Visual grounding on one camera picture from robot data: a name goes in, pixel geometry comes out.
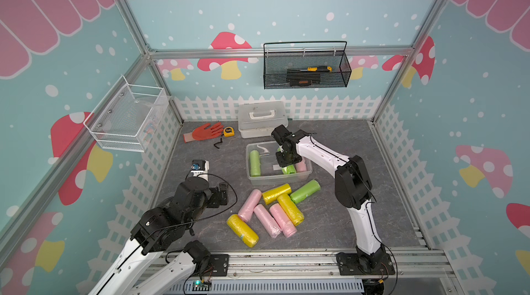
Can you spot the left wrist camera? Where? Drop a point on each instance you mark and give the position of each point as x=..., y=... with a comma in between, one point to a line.
x=199, y=168

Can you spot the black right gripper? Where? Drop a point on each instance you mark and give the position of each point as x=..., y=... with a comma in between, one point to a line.
x=282, y=164

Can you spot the white plastic tool case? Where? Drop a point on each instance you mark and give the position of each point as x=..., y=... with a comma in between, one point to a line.
x=260, y=119

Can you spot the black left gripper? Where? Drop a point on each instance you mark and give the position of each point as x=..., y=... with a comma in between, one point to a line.
x=215, y=200

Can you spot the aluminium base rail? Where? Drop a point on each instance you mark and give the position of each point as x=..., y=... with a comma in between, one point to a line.
x=405, y=262

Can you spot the pale green trash bag roll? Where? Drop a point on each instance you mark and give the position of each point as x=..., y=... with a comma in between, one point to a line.
x=255, y=163

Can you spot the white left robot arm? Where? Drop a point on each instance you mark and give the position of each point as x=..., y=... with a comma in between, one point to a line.
x=156, y=231

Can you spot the yellow black screwdriver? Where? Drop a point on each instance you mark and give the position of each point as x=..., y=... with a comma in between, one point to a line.
x=321, y=69

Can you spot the bright green trash bag roll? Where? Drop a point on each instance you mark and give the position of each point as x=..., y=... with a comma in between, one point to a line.
x=289, y=170

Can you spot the black tool with orange label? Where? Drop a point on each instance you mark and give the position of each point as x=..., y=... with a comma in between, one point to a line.
x=303, y=79

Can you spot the yellow tape measure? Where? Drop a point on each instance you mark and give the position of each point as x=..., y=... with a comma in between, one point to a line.
x=229, y=132

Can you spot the pink trash bag roll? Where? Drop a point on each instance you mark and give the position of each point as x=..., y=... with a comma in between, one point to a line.
x=301, y=166
x=281, y=218
x=246, y=211
x=267, y=221

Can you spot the white wire mesh basket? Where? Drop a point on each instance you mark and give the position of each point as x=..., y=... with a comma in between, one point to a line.
x=128, y=117

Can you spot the yellow trash bag roll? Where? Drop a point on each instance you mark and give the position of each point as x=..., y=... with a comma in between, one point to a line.
x=291, y=210
x=271, y=195
x=248, y=236

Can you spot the red work glove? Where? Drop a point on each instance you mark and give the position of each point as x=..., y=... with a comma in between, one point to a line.
x=205, y=132

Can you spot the light green trash bag roll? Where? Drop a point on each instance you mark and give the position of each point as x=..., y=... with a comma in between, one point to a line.
x=305, y=191

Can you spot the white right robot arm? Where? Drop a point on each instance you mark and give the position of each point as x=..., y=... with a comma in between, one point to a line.
x=352, y=189

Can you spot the green circuit board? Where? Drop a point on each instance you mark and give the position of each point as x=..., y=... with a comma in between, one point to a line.
x=201, y=286

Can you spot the clear plastic storage box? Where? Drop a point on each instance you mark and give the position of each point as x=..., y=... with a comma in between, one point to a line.
x=271, y=171

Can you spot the black wire mesh basket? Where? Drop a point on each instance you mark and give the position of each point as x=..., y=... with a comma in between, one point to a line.
x=281, y=56

